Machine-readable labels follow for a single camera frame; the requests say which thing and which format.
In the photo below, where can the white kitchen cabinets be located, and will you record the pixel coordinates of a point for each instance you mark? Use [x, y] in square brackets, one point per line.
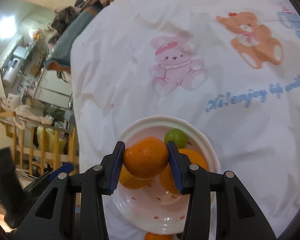
[51, 90]

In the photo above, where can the white water heater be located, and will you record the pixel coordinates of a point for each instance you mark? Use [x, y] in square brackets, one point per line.
[12, 72]

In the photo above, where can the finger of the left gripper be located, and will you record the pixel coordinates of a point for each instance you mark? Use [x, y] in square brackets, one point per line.
[65, 168]

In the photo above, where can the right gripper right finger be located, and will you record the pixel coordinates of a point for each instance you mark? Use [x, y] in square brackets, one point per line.
[238, 215]

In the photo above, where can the small mandarin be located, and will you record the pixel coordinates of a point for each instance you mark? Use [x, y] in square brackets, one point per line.
[152, 236]
[146, 159]

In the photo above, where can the white cartoon print bedsheet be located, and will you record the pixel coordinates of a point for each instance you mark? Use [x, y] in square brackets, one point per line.
[231, 68]

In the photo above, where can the pink strawberry ceramic plate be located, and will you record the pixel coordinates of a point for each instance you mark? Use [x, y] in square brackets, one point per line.
[157, 207]

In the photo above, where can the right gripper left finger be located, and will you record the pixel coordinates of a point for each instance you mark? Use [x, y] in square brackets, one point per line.
[71, 207]

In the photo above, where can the pile of clothes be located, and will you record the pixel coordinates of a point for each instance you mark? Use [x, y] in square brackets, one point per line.
[64, 16]

